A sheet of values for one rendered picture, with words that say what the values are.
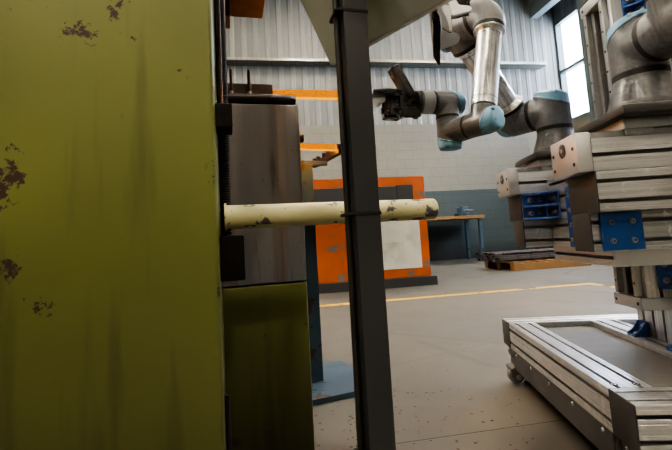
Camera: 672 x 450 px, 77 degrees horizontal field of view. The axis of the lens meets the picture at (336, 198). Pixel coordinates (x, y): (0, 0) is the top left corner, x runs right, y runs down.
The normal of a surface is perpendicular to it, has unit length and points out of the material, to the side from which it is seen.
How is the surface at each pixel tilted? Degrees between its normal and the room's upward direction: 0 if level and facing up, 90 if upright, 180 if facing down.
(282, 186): 90
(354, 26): 90
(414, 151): 90
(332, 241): 90
